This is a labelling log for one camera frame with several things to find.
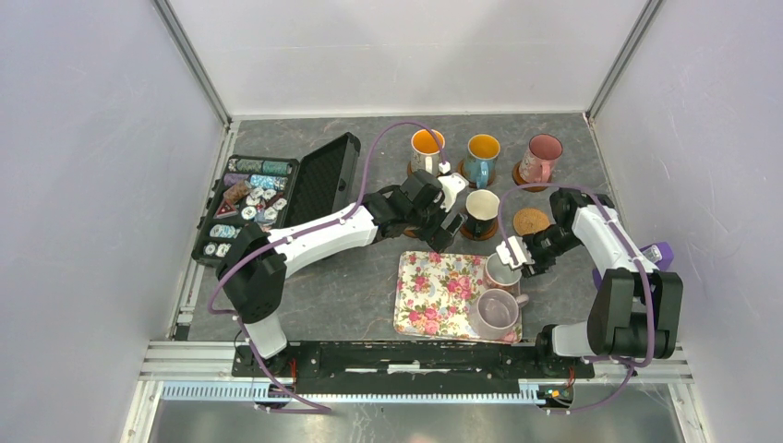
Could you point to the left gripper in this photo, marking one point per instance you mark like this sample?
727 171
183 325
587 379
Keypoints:
437 237

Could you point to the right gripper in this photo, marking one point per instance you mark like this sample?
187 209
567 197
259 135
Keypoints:
539 266

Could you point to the cork coaster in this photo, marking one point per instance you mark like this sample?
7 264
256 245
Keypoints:
530 220

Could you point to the white floral mug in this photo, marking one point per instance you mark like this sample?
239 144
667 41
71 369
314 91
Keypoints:
501 276

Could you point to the floral mug orange inside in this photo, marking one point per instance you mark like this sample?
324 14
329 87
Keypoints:
425 151

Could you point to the black mug cream inside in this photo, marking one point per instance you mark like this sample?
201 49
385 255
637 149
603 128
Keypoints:
482 209

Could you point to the blue mug yellow inside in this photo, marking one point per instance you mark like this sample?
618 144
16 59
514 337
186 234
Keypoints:
479 164

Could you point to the lilac mug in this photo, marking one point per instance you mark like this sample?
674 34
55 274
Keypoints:
495 313

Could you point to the pink ghost mug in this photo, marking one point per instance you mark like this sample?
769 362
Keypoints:
540 158

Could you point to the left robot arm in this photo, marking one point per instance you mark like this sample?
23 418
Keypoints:
254 271

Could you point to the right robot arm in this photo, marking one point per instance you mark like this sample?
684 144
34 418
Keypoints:
636 311

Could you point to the floral serving tray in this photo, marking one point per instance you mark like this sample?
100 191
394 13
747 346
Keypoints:
434 292

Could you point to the purple metronome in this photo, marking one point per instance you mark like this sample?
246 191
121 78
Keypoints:
660 254

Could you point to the black poker chip case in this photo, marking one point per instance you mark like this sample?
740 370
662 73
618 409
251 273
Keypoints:
275 193

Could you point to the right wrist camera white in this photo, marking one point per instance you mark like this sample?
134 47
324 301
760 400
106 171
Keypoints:
514 253

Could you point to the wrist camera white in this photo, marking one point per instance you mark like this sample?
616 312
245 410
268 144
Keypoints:
452 185
514 253

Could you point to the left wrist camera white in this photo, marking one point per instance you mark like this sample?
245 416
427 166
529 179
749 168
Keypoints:
452 185

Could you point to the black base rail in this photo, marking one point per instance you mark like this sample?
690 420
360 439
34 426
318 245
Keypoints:
408 367

